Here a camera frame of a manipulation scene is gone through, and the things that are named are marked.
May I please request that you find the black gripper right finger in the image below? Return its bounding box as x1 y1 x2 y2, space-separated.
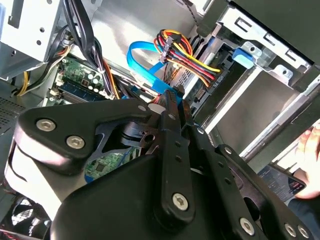
178 99 315 240

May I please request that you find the hard disk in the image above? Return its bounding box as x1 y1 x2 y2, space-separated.
169 37 257 113

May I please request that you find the person's hand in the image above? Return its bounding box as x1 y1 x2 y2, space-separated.
294 119 320 200

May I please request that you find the blue SATA wire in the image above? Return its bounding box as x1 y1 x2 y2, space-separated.
126 41 187 107

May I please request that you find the multicolour power wire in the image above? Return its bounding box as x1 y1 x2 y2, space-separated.
153 29 223 88

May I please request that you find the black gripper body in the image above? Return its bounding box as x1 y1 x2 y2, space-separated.
49 154 234 240

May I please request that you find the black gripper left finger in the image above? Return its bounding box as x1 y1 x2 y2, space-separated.
14 89 197 228

